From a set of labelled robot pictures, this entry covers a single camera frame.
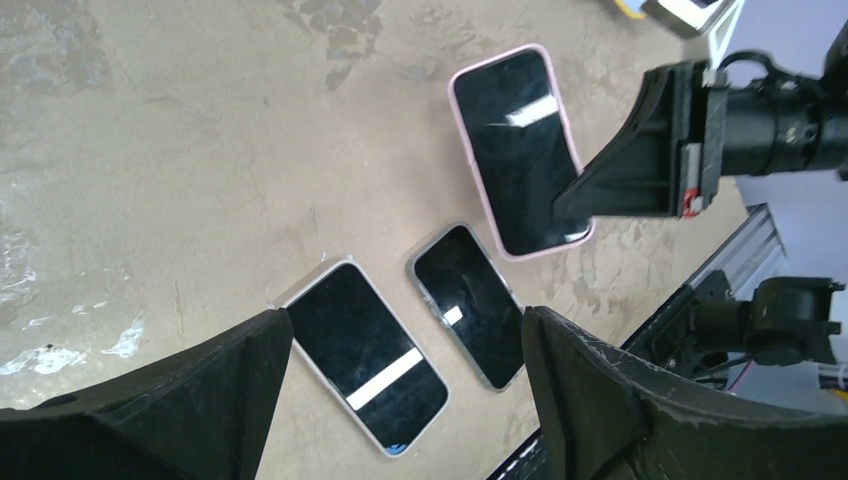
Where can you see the clear magsafe phone case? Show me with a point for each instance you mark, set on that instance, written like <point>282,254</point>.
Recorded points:
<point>414,265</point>

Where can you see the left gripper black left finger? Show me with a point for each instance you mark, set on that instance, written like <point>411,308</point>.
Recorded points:
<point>202,413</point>

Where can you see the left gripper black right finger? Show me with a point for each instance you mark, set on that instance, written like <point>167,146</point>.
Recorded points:
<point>608,414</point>

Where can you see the pink phone case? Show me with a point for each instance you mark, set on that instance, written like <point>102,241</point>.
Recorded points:
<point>457,99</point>

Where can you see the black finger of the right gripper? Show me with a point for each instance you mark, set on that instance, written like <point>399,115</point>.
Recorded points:
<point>639,173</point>

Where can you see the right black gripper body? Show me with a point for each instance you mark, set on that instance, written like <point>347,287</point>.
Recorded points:
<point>761,119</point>

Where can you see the black phone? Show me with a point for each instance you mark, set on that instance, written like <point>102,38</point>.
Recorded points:
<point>510,146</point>
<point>364,358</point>
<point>474,305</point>

